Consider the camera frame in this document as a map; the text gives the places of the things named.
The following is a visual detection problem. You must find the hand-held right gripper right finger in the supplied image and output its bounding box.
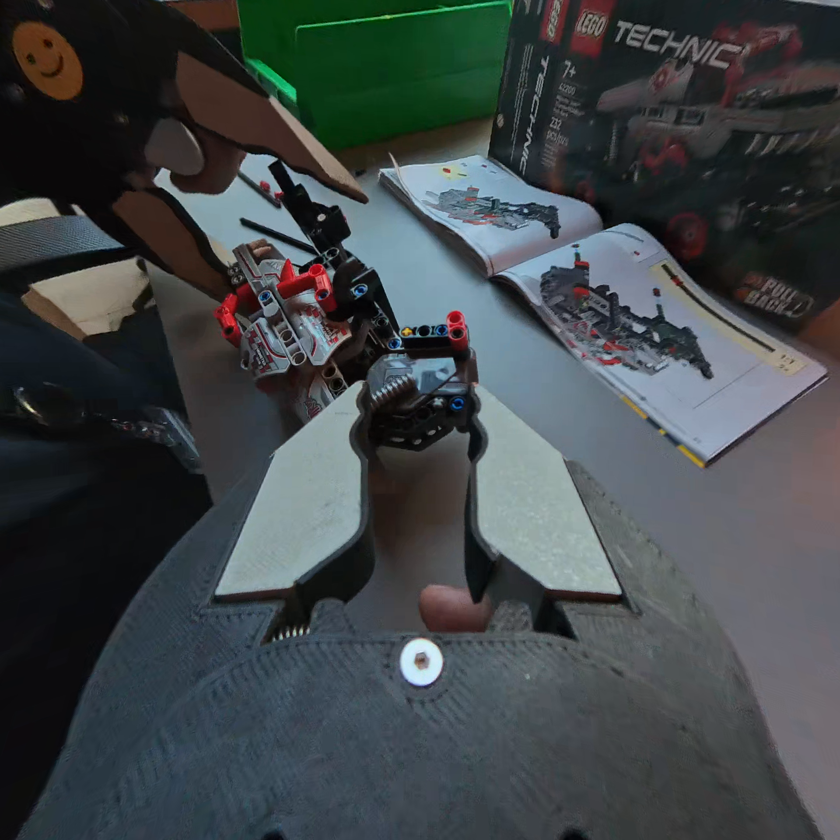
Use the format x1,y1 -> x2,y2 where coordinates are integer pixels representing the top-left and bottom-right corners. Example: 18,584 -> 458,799
463,384 -> 624,605

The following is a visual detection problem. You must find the black office chair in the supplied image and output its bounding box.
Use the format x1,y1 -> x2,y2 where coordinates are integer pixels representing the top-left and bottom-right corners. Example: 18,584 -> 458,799
0,217 -> 129,273

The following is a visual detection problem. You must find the person's right hand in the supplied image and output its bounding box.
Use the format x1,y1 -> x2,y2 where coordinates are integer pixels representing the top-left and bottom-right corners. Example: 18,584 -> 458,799
420,586 -> 493,632

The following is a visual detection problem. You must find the open instruction booklet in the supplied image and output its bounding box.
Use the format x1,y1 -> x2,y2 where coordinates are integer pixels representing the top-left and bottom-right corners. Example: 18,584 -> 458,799
379,155 -> 829,468

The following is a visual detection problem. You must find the black grey lego truck model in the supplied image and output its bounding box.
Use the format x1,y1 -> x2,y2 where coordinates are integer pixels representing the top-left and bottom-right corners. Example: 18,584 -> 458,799
213,161 -> 480,450

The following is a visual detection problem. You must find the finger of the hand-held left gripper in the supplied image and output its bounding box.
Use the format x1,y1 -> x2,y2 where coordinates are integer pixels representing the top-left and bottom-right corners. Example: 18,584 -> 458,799
112,187 -> 247,303
144,52 -> 370,204

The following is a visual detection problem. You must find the black toy set box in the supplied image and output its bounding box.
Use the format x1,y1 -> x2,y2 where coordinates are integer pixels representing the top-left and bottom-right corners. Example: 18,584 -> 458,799
489,0 -> 840,337

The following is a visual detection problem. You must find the person's left hand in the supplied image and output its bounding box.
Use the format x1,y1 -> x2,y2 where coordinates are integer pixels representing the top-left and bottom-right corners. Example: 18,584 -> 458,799
169,131 -> 249,195

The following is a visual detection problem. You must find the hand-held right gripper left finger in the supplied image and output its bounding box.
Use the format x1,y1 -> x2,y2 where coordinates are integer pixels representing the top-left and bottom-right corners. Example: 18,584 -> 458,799
214,382 -> 376,603

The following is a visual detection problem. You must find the green plastic bin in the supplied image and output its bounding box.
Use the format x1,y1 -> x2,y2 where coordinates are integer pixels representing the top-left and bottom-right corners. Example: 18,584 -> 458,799
236,0 -> 514,153

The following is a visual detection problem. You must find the black lego axle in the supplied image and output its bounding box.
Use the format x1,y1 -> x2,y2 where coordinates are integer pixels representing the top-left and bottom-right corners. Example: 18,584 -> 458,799
236,172 -> 283,207
239,218 -> 316,256

